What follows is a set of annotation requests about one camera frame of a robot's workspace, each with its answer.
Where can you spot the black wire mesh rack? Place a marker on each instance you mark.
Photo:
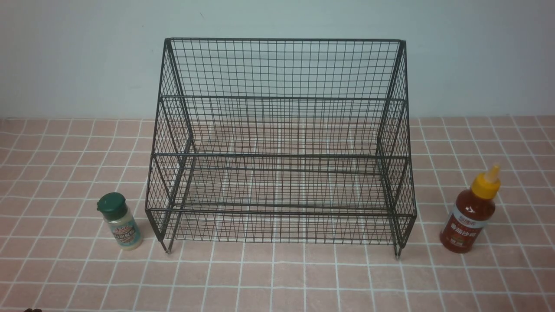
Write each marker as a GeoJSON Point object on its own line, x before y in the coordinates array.
{"type": "Point", "coordinates": [282, 140]}

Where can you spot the red sauce bottle yellow cap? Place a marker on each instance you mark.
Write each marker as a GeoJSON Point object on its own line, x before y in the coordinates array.
{"type": "Point", "coordinates": [472, 210]}

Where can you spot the green cap seasoning bottle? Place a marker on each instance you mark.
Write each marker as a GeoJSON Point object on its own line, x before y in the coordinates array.
{"type": "Point", "coordinates": [120, 220]}

